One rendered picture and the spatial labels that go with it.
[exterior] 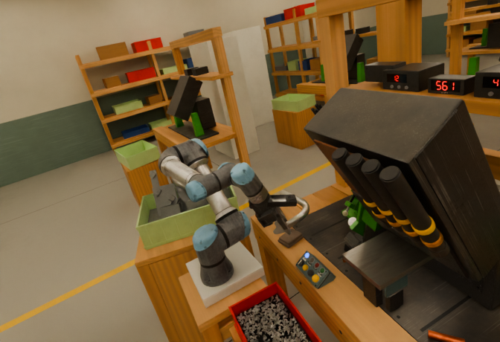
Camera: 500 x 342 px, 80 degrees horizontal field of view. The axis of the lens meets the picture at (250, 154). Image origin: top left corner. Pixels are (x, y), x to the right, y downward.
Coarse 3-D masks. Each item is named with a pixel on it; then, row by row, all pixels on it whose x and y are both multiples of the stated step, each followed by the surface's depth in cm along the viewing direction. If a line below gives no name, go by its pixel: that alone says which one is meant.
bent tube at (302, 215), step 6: (282, 192) 142; (300, 198) 132; (300, 204) 130; (306, 204) 126; (306, 210) 123; (294, 216) 121; (300, 216) 121; (306, 216) 122; (288, 222) 119; (294, 222) 119
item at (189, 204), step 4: (176, 188) 200; (180, 192) 201; (184, 192) 201; (180, 196) 200; (184, 196) 201; (180, 200) 200; (184, 200) 201; (188, 200) 200; (200, 200) 198; (204, 200) 198; (184, 204) 201; (188, 204) 196; (192, 204) 196; (196, 204) 197; (200, 204) 198; (204, 204) 198; (184, 208) 200; (188, 208) 196; (192, 208) 196
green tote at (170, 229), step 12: (144, 204) 205; (144, 216) 196; (180, 216) 177; (192, 216) 179; (204, 216) 181; (144, 228) 174; (156, 228) 176; (168, 228) 178; (180, 228) 180; (192, 228) 182; (144, 240) 177; (156, 240) 179; (168, 240) 180
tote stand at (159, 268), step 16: (176, 240) 182; (192, 240) 178; (144, 256) 173; (160, 256) 172; (176, 256) 175; (192, 256) 177; (144, 272) 173; (160, 272) 176; (176, 272) 178; (160, 288) 179; (176, 288) 182; (160, 304) 183; (176, 304) 186; (160, 320) 187; (176, 320) 190; (192, 320) 193; (176, 336) 194; (192, 336) 197
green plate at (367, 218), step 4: (360, 204) 108; (360, 208) 109; (364, 208) 109; (360, 212) 110; (364, 212) 110; (360, 216) 112; (364, 216) 111; (368, 216) 108; (356, 220) 114; (360, 220) 113; (364, 220) 112; (368, 220) 109; (372, 220) 107; (364, 224) 116; (368, 224) 110; (372, 224) 108; (376, 224) 106; (372, 228) 109; (376, 228) 107; (380, 228) 108
